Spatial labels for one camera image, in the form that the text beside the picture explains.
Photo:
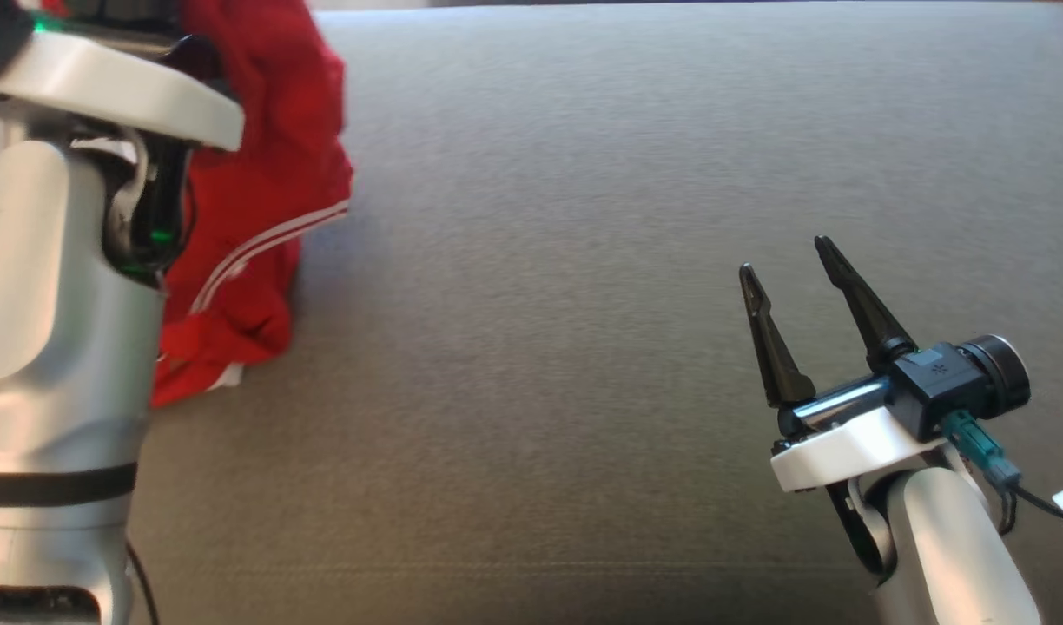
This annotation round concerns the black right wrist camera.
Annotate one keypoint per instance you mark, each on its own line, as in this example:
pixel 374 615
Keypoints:
pixel 957 378

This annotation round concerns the teal right camera plug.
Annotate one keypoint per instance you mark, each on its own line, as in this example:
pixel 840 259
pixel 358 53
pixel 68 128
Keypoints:
pixel 979 447

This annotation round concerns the red jersey with white tag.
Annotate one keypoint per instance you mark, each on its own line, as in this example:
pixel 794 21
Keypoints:
pixel 271 174

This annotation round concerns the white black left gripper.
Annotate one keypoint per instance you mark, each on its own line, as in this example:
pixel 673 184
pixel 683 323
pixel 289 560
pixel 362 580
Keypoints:
pixel 123 87

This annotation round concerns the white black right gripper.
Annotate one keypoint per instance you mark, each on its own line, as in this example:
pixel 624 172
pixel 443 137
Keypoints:
pixel 844 447

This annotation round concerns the grey fabric sofa seat cushion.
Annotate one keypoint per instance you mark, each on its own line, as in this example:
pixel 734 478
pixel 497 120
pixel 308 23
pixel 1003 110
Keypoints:
pixel 584 260

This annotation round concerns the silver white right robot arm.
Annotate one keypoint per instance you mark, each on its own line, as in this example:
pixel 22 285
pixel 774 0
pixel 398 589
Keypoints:
pixel 948 547

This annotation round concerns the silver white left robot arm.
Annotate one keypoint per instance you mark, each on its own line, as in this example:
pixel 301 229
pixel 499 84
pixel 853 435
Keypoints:
pixel 54 347

